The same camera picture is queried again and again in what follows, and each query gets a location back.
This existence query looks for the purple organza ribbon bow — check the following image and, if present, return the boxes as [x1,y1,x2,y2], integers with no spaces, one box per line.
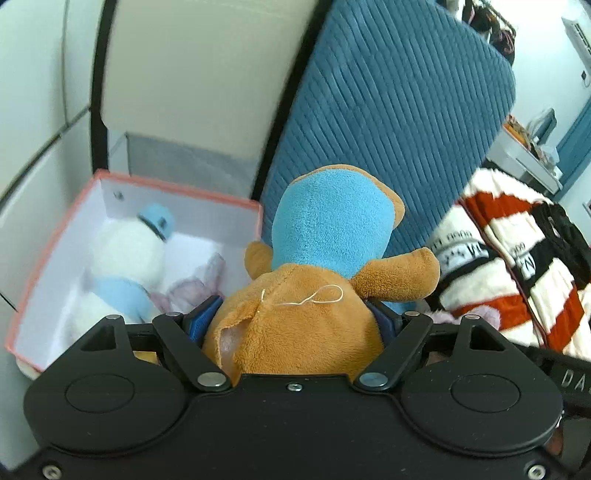
[152,253,228,315]

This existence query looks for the black bag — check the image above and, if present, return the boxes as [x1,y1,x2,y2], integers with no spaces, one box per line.
[531,202,591,301]

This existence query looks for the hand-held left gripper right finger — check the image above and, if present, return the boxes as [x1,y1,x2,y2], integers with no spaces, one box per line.
[353,300,507,393]

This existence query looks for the pink cardboard box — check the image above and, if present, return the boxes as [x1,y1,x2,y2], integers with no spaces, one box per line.
[4,168,265,380]

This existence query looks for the dresser clutter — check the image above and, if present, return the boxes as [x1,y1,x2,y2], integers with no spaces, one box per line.
[502,108,561,174]

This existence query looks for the white dresser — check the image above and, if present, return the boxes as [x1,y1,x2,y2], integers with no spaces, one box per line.
[484,124,565,195]

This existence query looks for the person's right hand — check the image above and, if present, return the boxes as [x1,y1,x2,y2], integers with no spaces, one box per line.
[545,415,568,468]

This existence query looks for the white duck plush toy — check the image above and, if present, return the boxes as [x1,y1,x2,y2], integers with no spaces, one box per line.
[69,203,180,344]

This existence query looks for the white air conditioner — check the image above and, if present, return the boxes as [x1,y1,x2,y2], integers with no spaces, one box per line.
[561,16,591,63]

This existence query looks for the orange plush toy blue head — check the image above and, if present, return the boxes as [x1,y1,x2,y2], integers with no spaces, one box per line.
[134,164,442,387]

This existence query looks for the black hanging coats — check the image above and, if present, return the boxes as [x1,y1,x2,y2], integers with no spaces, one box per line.
[455,0,516,66]

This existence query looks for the striped fleece blanket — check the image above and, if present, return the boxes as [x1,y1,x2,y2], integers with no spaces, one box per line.
[425,167,591,361]

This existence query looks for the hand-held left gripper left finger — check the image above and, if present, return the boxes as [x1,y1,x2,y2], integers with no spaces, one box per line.
[78,295,234,394]

